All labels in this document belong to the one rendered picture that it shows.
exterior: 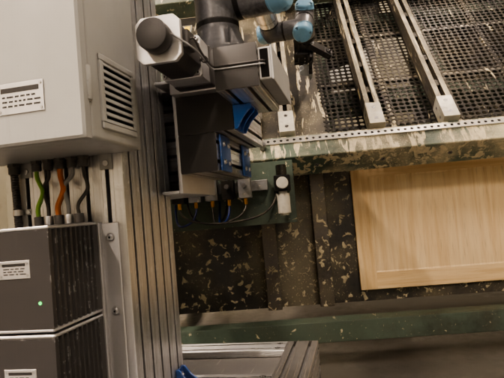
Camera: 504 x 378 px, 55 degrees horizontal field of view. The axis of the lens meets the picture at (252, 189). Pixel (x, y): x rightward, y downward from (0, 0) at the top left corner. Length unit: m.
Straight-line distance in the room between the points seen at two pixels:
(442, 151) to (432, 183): 0.25
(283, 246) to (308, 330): 0.40
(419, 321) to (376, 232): 0.41
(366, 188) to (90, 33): 1.51
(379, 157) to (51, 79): 1.37
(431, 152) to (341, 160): 0.34
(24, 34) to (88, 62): 0.11
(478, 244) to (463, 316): 0.37
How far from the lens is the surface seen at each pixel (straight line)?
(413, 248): 2.19
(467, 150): 2.04
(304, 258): 2.15
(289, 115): 2.01
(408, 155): 1.97
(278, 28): 1.99
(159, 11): 2.92
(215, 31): 1.33
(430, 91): 2.21
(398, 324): 1.99
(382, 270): 2.17
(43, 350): 0.91
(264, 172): 1.87
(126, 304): 1.01
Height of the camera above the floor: 0.62
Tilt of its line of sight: 3 degrees up
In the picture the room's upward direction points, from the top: 5 degrees counter-clockwise
